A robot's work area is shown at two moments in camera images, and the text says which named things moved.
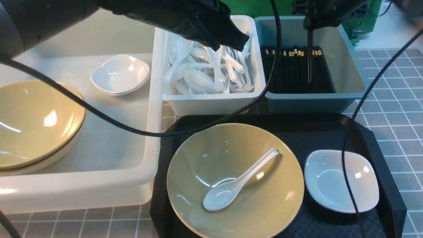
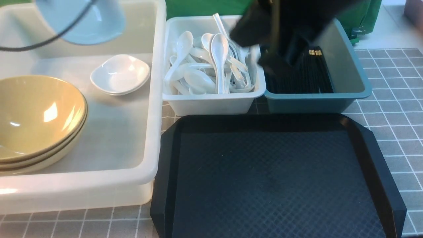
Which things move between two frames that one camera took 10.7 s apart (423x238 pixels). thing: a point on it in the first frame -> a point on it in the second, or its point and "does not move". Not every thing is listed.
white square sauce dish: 326,182 -> 102,21
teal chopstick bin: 349,83 does not move
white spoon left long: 184,46 does not move
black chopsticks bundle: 291,76 does not move
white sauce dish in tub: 119,74 does not move
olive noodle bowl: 222,153 -> 38,114
